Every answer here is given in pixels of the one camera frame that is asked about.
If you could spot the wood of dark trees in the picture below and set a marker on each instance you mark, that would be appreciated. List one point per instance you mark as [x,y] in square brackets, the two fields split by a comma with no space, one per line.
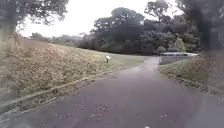
[133,33]

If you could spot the grey asphalt path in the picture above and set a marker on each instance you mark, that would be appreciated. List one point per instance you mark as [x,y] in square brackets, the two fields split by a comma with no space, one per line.
[140,96]

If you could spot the stone kerb beside slope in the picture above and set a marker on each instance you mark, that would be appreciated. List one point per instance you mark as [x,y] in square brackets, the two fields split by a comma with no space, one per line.
[60,87]

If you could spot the low grey structure white top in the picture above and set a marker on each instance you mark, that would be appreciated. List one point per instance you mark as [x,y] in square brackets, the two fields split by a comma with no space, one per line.
[173,57]

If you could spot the leaf-strewn grass slope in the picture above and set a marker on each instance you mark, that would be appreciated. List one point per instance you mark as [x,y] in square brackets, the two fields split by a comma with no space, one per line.
[50,66]

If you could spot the flat grass verge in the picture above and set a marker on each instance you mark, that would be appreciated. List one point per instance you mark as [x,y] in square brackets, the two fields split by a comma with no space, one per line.
[186,68]

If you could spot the stone kerb beside verge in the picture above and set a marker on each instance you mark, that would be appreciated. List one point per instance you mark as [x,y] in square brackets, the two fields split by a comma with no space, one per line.
[193,83]

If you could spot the large dark tree by verge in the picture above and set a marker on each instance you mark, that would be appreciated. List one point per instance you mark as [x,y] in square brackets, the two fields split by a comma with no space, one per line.
[206,23]

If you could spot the large tree on slope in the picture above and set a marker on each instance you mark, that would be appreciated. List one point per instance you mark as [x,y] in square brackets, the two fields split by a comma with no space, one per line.
[13,13]

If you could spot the small white post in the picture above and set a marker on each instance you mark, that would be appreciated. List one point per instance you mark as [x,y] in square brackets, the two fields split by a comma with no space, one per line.
[107,59]

